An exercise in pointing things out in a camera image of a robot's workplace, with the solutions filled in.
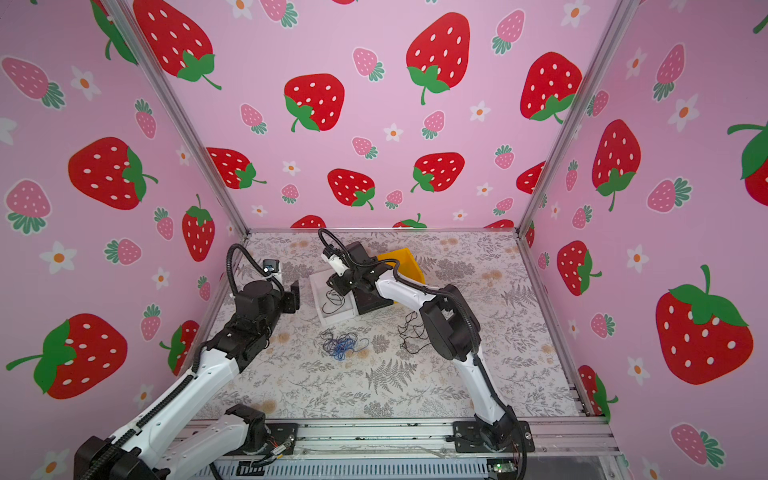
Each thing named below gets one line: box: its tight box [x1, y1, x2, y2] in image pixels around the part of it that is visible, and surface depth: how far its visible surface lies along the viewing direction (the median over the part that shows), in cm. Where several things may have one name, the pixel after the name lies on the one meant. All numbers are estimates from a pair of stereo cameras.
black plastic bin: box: [352, 283, 394, 315], surface depth 95 cm
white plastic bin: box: [309, 269, 358, 327], surface depth 99 cm
